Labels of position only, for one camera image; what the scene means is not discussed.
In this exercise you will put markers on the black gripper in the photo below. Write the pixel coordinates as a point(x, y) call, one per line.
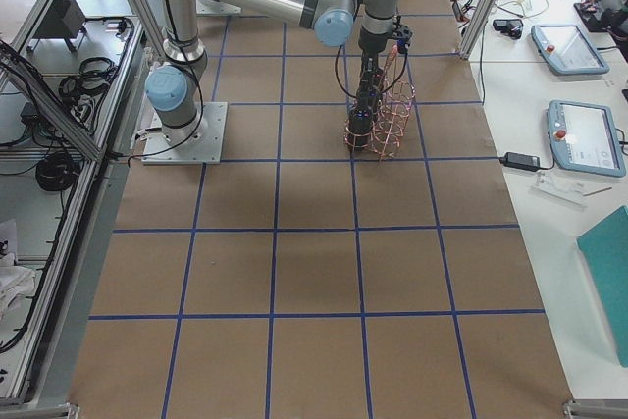
point(369, 54)

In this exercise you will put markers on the dark wine bottle end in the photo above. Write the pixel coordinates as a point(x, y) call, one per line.
point(360, 120)

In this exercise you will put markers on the black power adapter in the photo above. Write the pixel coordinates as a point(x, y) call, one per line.
point(520, 161)

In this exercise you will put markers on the blue teach pendant far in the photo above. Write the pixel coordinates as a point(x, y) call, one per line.
point(568, 50)

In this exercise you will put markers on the blue teach pendant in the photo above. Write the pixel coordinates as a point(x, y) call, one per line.
point(568, 50)
point(583, 138)

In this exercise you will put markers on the blue teach pendant near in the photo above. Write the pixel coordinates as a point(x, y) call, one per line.
point(583, 138)

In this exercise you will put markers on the clear acrylic holder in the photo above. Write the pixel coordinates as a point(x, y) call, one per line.
point(561, 189)

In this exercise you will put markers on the teal box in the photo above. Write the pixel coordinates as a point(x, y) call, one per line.
point(605, 249)

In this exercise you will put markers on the copper wire bottle basket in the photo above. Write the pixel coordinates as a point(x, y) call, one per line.
point(394, 103)

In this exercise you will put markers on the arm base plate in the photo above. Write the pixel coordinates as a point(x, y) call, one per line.
point(211, 8)
point(199, 142)

